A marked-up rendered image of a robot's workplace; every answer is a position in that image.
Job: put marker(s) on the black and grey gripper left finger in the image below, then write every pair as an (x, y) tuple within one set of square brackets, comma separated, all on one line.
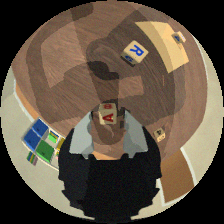
[(77, 145)]

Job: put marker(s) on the tan flat mat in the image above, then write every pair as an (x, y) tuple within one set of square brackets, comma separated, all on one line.
[(171, 53)]

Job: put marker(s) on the cream letter block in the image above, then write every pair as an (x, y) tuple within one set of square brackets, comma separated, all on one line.
[(160, 134), (108, 113), (134, 52), (179, 38)]

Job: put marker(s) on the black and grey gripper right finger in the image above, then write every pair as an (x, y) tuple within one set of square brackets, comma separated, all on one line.
[(138, 143)]

